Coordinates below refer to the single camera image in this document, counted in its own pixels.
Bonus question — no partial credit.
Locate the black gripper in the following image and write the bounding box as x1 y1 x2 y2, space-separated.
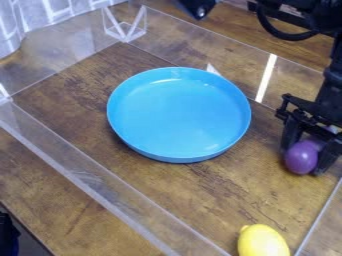
276 68 342 176

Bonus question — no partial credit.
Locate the purple toy eggplant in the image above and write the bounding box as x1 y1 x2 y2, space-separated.
284 125 340 176

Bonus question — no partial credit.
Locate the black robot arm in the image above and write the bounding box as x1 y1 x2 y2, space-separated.
256 0 342 175

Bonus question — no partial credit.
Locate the blue round tray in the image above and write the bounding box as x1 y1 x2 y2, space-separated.
107 67 252 163

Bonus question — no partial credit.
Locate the yellow toy lemon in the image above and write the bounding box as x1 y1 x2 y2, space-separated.
238 224 292 256

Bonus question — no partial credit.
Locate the white patterned curtain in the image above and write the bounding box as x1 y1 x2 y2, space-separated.
0 0 127 59

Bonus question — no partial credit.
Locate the clear acrylic enclosure wall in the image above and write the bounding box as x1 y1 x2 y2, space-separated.
0 0 342 256

